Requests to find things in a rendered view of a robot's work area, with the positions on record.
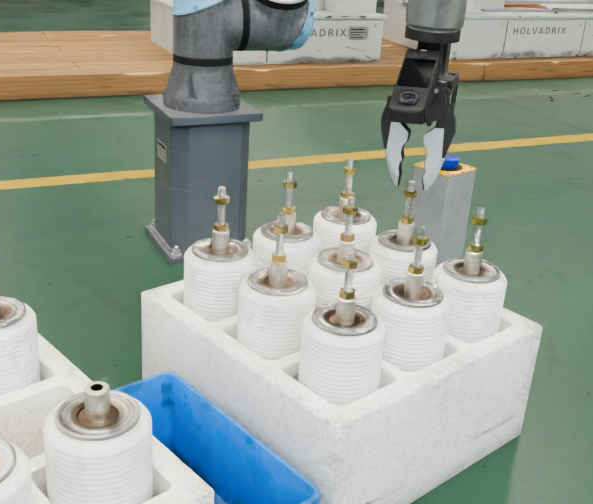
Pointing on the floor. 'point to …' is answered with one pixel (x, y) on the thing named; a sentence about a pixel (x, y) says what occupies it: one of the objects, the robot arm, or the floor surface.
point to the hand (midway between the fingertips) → (411, 180)
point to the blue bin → (218, 446)
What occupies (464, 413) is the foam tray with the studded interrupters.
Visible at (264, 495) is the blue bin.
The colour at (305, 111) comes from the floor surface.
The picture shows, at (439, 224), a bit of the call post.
